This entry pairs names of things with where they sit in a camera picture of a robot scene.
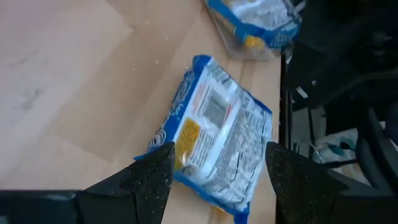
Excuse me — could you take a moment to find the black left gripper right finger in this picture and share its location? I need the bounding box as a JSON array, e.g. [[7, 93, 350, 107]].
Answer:
[[266, 141, 398, 224]]

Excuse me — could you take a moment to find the clear plastic bin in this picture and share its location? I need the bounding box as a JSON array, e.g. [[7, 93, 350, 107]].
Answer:
[[203, 0, 307, 62]]

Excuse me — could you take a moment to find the leaf-patterned cloth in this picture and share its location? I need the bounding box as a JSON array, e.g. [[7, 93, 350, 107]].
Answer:
[[312, 124, 388, 186]]

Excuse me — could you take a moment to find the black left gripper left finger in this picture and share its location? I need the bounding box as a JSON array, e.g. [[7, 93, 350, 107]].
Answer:
[[0, 141, 177, 224]]

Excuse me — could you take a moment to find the blue Maruchan ramen packet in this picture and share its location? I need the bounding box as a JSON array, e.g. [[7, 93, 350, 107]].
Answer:
[[205, 0, 304, 50], [134, 54, 274, 224]]

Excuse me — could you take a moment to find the black office chair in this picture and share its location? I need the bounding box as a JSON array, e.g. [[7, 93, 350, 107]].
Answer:
[[323, 102, 398, 195]]

